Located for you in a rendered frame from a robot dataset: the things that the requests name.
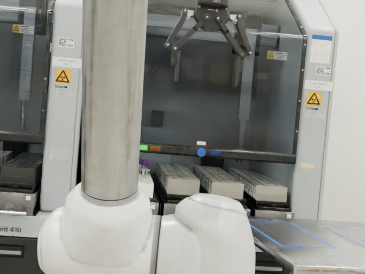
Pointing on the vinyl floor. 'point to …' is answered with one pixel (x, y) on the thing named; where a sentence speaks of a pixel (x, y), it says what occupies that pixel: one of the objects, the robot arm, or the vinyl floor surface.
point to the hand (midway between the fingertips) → (206, 79)
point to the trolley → (312, 244)
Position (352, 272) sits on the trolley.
